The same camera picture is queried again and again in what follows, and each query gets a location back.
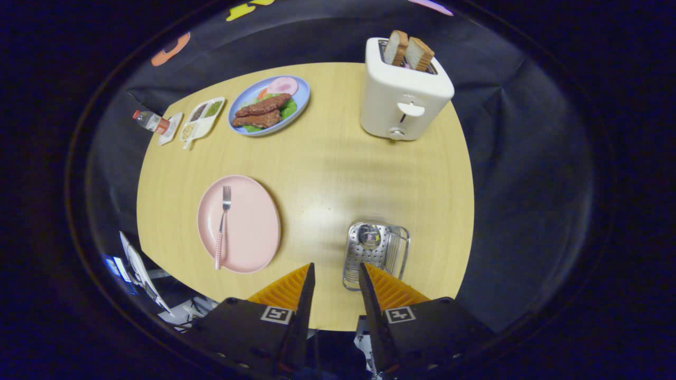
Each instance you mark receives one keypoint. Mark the brown grilled sausage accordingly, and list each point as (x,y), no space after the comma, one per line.
(264,104)
(259,119)

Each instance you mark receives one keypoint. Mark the small white square coaster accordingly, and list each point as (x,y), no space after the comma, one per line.
(171,132)

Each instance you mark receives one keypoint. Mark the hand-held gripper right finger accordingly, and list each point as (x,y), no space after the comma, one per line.
(369,306)

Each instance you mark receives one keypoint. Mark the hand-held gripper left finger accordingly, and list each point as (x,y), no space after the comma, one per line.
(306,306)

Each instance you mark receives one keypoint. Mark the white divided seasoning tray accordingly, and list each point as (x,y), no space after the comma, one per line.
(203,122)

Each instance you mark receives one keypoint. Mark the clear bottle with red cap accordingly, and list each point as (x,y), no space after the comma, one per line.
(153,122)

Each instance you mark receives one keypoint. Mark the white toaster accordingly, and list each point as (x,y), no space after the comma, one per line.
(385,100)

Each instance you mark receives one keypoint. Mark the pink plate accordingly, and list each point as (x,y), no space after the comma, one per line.
(253,227)

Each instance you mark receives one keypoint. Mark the pink ham slice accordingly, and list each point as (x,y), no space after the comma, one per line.
(282,85)

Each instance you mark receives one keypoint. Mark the blue plate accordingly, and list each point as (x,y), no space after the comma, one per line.
(301,95)

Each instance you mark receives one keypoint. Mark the white board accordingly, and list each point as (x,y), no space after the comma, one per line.
(138,269)

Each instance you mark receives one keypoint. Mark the green lettuce leaf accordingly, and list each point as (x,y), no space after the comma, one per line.
(289,109)

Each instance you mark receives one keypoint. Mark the blue lit screen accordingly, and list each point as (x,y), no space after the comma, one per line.
(117,268)

